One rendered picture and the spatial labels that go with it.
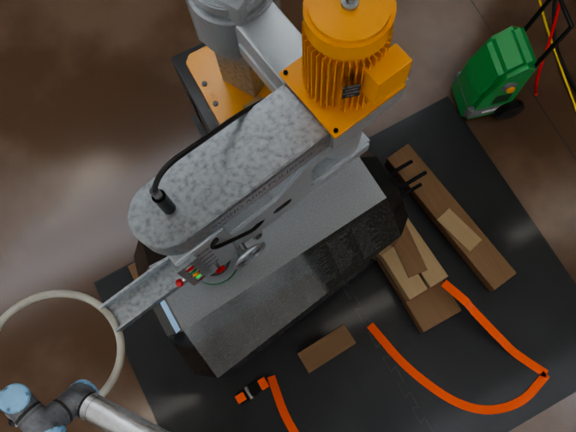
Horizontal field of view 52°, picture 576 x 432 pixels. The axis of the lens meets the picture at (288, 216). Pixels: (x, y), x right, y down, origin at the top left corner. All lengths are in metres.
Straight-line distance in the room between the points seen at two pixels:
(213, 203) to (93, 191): 2.04
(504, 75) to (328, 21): 1.99
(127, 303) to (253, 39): 1.12
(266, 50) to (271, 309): 1.15
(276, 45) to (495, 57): 1.54
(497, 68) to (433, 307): 1.32
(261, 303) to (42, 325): 1.50
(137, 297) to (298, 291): 0.73
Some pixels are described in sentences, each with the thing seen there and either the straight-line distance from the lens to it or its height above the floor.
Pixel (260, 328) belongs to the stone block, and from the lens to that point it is 2.71.
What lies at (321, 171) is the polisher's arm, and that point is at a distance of 2.24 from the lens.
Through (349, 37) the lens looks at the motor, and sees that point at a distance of 1.49.
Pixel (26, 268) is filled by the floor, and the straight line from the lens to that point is 3.78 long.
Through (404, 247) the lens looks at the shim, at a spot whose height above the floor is 0.23.
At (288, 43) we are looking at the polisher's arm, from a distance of 2.21.
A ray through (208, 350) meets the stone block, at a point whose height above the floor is 0.69.
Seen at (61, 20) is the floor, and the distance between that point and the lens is 4.34.
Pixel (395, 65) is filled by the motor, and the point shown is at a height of 1.94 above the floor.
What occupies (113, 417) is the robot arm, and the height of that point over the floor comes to 1.47.
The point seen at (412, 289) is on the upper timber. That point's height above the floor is 0.22.
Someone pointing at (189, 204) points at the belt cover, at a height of 1.68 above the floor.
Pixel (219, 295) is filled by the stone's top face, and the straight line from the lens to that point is 2.59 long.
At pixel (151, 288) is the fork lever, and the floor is 1.06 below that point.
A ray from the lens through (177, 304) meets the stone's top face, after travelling 2.62.
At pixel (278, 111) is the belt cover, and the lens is 1.84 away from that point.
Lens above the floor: 3.34
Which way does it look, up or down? 75 degrees down
